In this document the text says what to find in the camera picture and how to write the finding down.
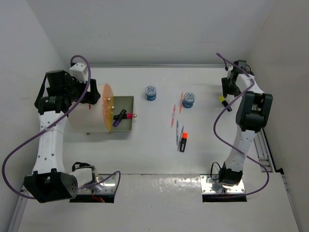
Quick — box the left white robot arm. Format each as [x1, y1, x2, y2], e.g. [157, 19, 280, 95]
[24, 68, 100, 203]

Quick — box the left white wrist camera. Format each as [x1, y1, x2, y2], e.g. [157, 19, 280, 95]
[69, 63, 88, 83]

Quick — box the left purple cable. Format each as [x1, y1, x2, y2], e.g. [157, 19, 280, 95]
[1, 55, 121, 200]

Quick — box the metal base plate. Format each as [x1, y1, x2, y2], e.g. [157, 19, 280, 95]
[200, 174, 245, 196]
[77, 174, 117, 195]

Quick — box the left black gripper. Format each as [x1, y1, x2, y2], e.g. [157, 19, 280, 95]
[63, 74, 99, 104]

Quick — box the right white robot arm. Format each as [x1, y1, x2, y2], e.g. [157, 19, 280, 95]
[219, 60, 273, 186]

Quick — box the yellow highlighter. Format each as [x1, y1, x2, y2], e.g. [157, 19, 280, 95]
[219, 96, 232, 112]

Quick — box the round drawer cabinet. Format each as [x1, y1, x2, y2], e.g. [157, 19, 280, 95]
[68, 83, 114, 133]

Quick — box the right grey pen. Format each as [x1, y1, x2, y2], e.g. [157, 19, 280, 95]
[177, 125, 184, 151]

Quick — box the pink highlighter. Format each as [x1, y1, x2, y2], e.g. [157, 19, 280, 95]
[113, 113, 134, 120]

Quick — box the upper red pen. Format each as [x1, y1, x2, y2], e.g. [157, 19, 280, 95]
[179, 92, 183, 114]

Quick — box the purple highlighter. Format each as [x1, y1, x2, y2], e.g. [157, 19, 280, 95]
[113, 109, 127, 127]

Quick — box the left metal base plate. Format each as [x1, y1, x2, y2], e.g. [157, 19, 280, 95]
[77, 174, 117, 195]

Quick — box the blue tape jar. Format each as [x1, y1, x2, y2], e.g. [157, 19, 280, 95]
[145, 85, 156, 101]
[182, 92, 196, 108]

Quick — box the beige drawer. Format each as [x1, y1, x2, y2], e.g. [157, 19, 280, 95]
[111, 96, 136, 132]

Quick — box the red pen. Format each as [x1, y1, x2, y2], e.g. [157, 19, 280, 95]
[179, 92, 183, 114]
[171, 104, 176, 128]

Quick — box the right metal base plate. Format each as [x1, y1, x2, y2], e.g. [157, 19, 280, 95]
[200, 174, 245, 196]

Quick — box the left blue pen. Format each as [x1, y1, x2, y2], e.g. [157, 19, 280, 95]
[176, 120, 179, 146]

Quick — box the lower red pen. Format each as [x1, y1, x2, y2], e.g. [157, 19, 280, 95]
[171, 104, 176, 128]

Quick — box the orange highlighter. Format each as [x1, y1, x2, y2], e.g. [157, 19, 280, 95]
[179, 132, 188, 152]

